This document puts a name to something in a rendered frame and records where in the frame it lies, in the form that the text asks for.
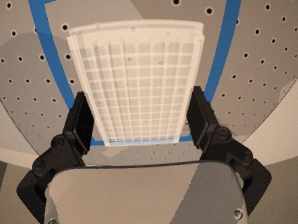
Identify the grey perforated base plate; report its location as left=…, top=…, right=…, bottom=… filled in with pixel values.
left=0, top=0, right=298, bottom=166

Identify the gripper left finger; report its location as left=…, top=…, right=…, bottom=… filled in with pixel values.
left=16, top=92, right=95, bottom=224

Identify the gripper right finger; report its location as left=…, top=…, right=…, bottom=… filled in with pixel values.
left=186, top=86, right=272, bottom=217

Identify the blue tape outline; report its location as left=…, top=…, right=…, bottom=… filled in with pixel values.
left=28, top=0, right=241, bottom=146

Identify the white well plate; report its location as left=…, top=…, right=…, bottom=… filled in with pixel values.
left=67, top=19, right=205, bottom=147

